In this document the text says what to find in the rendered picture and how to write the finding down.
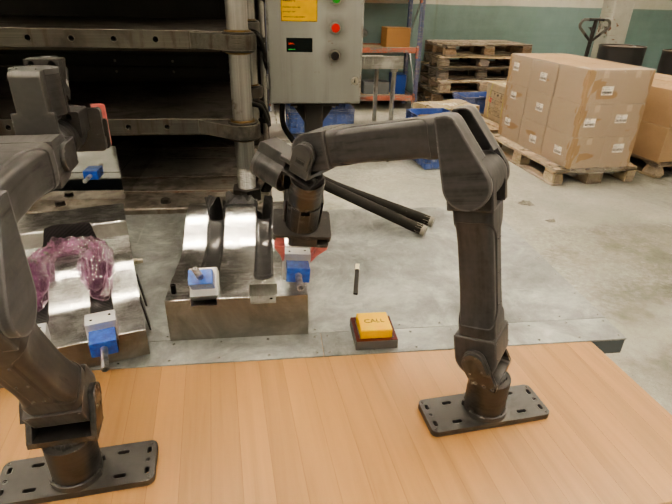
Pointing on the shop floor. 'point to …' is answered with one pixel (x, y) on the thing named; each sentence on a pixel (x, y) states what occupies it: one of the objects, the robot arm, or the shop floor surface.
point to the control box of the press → (313, 56)
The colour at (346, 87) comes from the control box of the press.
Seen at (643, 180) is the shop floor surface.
